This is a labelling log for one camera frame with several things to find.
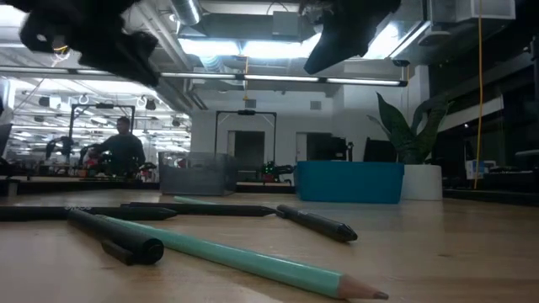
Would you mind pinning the white plant pot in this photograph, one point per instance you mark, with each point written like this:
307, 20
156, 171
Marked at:
421, 183

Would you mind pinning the black pen with white print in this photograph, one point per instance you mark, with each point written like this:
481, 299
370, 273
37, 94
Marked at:
42, 213

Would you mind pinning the black aluminium table frame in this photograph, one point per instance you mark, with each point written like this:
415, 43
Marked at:
261, 188

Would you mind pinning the white ceiling unit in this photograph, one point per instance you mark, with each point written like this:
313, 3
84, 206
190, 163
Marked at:
488, 10

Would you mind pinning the long light bar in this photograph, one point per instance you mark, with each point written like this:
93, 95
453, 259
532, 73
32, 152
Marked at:
278, 78

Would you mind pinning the grey ceiling box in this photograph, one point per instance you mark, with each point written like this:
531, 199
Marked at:
288, 23

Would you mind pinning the blue plastic tray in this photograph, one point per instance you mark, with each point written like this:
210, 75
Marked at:
349, 183

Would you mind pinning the black pen with clip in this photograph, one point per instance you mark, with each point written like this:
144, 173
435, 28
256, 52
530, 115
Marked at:
126, 242

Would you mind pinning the silver ventilation duct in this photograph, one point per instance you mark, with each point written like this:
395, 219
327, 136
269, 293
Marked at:
187, 10

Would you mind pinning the background black robot arms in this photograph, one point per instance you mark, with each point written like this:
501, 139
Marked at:
63, 147

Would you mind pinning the teal pencil with banded ferrule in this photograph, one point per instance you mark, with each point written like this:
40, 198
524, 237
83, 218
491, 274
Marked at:
191, 200

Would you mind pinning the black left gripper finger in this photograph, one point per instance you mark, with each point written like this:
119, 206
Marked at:
145, 42
130, 63

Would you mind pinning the white and blue box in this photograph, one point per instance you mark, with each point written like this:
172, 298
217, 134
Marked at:
480, 168

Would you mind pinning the person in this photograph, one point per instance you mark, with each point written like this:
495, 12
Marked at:
122, 151

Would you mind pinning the dark grey click pen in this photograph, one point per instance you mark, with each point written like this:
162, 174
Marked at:
320, 225

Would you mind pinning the black background monitor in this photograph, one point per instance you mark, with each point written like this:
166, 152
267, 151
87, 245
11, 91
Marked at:
379, 151

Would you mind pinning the green snake plant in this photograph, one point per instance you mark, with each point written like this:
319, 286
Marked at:
404, 139

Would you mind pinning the long black pointed pen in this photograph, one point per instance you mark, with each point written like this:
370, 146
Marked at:
202, 209

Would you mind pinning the grey plastic bin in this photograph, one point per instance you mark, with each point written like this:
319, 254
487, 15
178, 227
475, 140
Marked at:
195, 177

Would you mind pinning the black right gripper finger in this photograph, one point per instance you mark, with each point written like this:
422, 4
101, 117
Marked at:
337, 42

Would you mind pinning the background robot with green light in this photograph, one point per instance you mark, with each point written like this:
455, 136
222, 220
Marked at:
278, 170

